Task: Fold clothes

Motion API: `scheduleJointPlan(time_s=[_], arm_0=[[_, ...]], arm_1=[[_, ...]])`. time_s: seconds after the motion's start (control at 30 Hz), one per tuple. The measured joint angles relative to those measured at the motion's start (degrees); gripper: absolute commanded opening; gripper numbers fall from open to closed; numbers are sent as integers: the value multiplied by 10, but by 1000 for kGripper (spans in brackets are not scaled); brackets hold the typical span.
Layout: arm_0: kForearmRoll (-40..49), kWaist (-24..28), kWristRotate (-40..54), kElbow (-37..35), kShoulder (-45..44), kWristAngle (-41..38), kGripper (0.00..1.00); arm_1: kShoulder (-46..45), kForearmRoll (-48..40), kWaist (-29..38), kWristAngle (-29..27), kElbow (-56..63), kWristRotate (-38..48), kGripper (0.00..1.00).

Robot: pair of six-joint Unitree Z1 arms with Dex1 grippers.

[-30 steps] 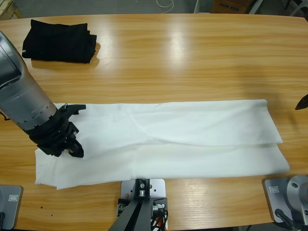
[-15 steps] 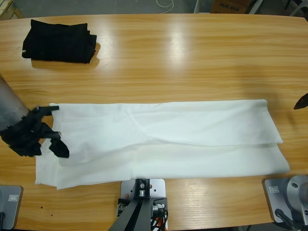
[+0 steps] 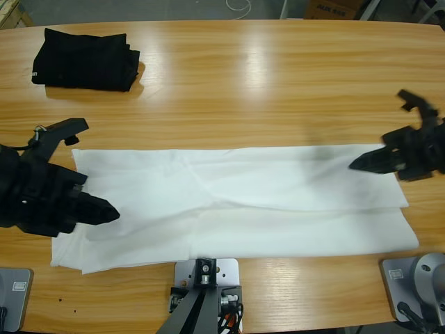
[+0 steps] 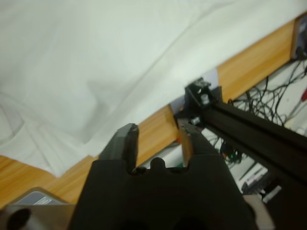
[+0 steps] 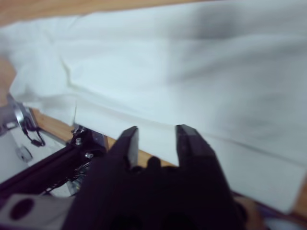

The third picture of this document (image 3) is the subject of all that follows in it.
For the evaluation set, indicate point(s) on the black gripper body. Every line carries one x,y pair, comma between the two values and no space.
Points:
34,195
424,149

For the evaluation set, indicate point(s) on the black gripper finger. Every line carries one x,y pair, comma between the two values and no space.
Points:
379,157
386,167
99,207
94,218

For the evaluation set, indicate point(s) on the white t-shirt with black logo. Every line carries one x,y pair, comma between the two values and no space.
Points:
226,195

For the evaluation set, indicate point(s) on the white plastic chair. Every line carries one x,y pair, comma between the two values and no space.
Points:
432,15

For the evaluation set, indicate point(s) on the folded black garment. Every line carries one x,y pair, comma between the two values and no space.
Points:
69,59

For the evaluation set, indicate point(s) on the black clamp block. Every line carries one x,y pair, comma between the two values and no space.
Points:
231,290

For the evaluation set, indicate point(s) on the cardboard box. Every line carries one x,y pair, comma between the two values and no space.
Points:
330,8

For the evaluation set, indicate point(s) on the wooden crate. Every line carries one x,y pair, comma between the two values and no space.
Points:
12,12

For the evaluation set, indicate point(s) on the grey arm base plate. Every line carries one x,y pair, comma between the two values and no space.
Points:
14,299
394,288

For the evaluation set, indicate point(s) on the dark camera post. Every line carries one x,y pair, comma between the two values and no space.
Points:
194,313

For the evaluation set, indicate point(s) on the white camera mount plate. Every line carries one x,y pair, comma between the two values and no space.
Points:
227,269

